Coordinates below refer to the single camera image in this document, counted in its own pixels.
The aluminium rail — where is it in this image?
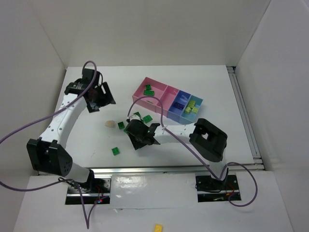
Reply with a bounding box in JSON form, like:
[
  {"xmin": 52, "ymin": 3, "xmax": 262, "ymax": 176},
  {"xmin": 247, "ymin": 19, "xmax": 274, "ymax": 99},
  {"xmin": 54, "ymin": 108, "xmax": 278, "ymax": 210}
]
[
  {"xmin": 92, "ymin": 163, "xmax": 265, "ymax": 174},
  {"xmin": 226, "ymin": 66, "xmax": 265, "ymax": 170}
]

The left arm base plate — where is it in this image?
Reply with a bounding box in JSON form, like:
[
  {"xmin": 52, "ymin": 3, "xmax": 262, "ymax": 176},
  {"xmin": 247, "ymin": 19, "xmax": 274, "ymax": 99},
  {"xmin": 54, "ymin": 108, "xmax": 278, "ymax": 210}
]
[{"xmin": 65, "ymin": 176, "xmax": 112, "ymax": 205}]

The long yellow-green lego brick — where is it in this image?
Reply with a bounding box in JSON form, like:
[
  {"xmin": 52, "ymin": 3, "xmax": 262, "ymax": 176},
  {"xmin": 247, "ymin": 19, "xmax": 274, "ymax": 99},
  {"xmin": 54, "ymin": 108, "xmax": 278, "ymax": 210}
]
[{"xmin": 184, "ymin": 106, "xmax": 191, "ymax": 114}]

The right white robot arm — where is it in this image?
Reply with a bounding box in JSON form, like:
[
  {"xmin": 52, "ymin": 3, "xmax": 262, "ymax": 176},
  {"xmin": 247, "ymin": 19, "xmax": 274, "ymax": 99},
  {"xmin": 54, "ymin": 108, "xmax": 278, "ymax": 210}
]
[{"xmin": 125, "ymin": 118, "xmax": 228, "ymax": 183}]

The beige lego brick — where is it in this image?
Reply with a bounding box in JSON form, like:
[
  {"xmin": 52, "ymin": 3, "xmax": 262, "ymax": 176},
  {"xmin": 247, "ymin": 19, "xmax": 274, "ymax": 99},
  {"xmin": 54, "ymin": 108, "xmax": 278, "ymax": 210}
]
[{"xmin": 105, "ymin": 120, "xmax": 115, "ymax": 128}]

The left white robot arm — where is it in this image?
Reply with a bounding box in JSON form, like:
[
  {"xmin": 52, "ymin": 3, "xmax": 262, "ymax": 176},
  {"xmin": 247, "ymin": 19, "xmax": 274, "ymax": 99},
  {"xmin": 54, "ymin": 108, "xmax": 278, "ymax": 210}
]
[{"xmin": 27, "ymin": 68, "xmax": 115, "ymax": 190}]

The yellow lego brick foreground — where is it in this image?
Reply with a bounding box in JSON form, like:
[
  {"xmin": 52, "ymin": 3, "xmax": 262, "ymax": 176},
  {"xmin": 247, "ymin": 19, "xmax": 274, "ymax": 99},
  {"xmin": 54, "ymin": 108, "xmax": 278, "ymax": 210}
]
[{"xmin": 154, "ymin": 224, "xmax": 163, "ymax": 232}]

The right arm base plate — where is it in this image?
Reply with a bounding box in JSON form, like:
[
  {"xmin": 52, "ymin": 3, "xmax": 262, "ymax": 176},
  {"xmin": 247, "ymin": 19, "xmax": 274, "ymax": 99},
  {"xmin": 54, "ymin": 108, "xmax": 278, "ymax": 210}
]
[{"xmin": 195, "ymin": 174, "xmax": 241, "ymax": 203}]

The pink and blue sorting tray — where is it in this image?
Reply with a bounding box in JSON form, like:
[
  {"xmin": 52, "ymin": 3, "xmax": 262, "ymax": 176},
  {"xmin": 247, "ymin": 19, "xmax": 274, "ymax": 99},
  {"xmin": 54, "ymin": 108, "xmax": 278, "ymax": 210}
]
[{"xmin": 132, "ymin": 77, "xmax": 203, "ymax": 124}]

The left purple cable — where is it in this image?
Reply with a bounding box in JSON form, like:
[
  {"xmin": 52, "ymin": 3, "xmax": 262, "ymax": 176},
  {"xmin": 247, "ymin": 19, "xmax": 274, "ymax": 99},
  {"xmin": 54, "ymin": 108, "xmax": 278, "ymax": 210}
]
[{"xmin": 0, "ymin": 60, "xmax": 98, "ymax": 229}]

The aluminium rail right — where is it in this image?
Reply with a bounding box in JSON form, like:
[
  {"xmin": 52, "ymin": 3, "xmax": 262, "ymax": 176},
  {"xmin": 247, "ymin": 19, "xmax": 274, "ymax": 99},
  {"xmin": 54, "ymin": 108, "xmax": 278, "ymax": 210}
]
[{"xmin": 226, "ymin": 66, "xmax": 265, "ymax": 170}]

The aluminium rail front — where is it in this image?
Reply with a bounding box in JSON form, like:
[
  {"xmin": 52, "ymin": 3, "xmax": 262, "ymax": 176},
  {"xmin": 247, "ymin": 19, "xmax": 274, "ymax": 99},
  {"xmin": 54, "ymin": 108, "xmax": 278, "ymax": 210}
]
[{"xmin": 92, "ymin": 163, "xmax": 265, "ymax": 174}]

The small yellow-green lego brick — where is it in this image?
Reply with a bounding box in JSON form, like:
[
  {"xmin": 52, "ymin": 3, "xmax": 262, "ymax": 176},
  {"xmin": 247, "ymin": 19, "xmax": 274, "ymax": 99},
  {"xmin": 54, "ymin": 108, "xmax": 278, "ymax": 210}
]
[{"xmin": 191, "ymin": 107, "xmax": 198, "ymax": 114}]

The dark blue lego brick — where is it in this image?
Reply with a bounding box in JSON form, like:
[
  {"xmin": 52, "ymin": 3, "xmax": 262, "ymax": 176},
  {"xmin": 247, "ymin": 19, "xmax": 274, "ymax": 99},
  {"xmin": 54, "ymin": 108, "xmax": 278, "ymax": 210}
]
[{"xmin": 173, "ymin": 102, "xmax": 184, "ymax": 111}]

